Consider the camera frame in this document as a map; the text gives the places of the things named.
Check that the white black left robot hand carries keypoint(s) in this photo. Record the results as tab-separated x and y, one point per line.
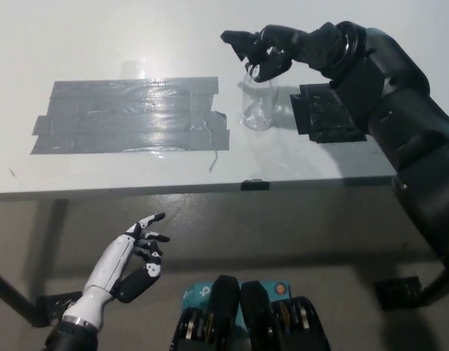
107	270

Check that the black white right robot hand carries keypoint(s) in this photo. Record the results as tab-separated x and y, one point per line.
319	47

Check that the black spray trigger lid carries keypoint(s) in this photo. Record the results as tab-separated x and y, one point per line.
235	40

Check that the clear plastic bottle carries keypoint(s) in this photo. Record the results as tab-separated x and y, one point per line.
259	106

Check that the black teal robot torso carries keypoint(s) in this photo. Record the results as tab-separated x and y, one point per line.
228	303

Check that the black table leg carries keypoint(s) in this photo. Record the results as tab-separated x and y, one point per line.
12	296
442	289

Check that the grey duct tape patch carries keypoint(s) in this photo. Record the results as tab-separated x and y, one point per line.
118	120

